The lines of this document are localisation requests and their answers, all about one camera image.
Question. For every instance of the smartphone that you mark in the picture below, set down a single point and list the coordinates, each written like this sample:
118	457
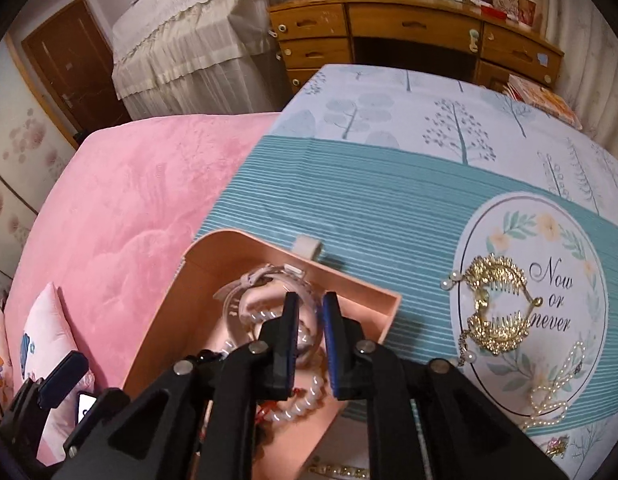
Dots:
86	407

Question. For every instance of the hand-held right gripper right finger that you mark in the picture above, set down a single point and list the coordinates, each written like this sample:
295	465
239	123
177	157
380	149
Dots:
333	345

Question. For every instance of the red box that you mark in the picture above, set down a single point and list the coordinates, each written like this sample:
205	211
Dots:
494	11

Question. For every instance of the beige curtain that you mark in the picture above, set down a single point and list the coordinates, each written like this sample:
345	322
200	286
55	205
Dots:
589	60

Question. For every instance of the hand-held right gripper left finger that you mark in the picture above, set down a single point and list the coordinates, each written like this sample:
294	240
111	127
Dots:
285	352

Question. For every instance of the wooden desk with drawers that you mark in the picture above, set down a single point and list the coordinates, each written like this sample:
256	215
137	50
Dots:
414	22

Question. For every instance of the pink jewelry box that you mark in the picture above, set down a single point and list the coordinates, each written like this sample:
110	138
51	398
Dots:
214	260

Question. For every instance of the pearl hair accessory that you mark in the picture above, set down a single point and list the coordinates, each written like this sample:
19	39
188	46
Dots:
549	390

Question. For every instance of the pink and white printed pillow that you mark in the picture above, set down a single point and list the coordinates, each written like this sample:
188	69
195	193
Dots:
49	320

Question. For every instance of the lace covered furniture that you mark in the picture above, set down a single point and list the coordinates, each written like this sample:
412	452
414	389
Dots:
189	35

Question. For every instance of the floral sliding wardrobe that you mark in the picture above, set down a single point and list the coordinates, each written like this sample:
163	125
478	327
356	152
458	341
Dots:
19	160

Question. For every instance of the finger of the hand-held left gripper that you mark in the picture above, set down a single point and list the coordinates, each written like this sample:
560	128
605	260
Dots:
64	372

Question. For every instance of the small gold brooch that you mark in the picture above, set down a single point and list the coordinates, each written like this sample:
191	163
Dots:
556	446

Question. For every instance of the brown wooden door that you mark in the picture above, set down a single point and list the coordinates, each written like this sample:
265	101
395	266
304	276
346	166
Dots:
74	70

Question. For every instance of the pink blanket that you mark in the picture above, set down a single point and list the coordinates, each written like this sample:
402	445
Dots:
139	210

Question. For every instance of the gold hair comb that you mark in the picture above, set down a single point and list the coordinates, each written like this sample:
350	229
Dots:
489	270

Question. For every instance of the orange cover book stack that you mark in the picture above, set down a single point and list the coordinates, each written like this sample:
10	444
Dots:
544	97

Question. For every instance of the teal and white printed cloth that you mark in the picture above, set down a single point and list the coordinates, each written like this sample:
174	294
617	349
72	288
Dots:
389	185

